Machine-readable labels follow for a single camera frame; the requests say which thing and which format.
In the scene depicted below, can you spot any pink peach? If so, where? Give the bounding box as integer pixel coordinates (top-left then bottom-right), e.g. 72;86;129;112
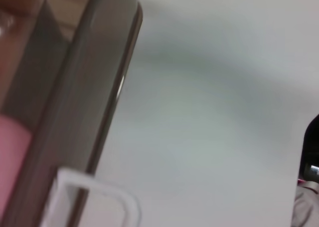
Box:
0;114;33;214

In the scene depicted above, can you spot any black blurry object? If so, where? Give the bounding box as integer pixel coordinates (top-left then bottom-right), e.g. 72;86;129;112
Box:
298;114;319;183

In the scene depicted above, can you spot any grey wrinkled cloth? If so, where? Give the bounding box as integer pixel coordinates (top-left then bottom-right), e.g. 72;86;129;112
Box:
293;179;319;227

